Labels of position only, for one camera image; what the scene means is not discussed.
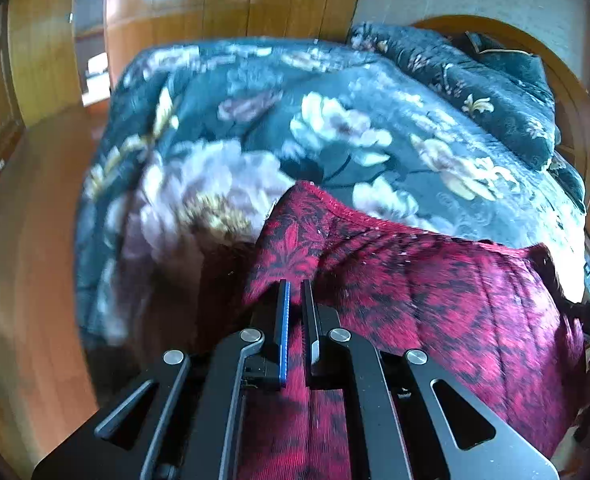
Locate red black floral garment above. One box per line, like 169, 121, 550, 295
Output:
197, 182, 585, 456

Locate wooden arched headboard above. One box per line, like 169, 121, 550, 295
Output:
414, 14, 590, 238

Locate dark teal pillow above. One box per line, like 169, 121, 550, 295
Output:
449, 32, 549, 89

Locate dark teal floral bedspread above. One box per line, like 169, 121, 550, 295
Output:
74, 38, 586, 349

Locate white stacked items on shelf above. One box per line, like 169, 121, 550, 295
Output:
81, 52, 110, 107

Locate folded dark floral quilt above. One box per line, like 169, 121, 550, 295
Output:
347, 22, 557, 171

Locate wooden wardrobe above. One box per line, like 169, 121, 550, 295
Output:
72, 0, 358, 82

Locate wooden door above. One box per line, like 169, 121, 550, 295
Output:
7, 0, 81, 127

